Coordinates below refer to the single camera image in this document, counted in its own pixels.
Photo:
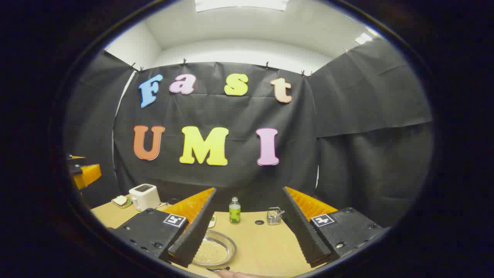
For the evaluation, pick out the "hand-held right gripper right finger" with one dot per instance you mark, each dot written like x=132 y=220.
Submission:
x=303 y=231

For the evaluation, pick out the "white toaster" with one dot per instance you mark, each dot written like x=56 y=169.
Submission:
x=144 y=197

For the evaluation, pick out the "ceiling light panel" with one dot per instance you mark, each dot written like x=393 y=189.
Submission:
x=241 y=4
x=363 y=38

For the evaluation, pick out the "white partitioned bean dish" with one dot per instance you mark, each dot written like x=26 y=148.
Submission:
x=212 y=222

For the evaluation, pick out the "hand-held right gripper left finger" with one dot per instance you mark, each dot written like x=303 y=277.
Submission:
x=197 y=231

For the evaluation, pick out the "green drink bottle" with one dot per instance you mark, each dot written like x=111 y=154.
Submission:
x=234 y=214

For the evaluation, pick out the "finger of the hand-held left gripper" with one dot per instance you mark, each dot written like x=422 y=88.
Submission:
x=88 y=175

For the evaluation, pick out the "small rectangular plate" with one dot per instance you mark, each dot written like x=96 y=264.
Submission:
x=122 y=206

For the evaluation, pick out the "pile of soybeans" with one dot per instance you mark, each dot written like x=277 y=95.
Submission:
x=211 y=253

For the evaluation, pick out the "stainless steel pot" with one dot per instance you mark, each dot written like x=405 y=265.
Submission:
x=227 y=243

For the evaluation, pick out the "black backdrop cloth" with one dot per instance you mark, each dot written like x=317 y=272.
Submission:
x=239 y=112

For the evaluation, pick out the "sandwich with lettuce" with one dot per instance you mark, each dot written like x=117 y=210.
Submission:
x=121 y=200

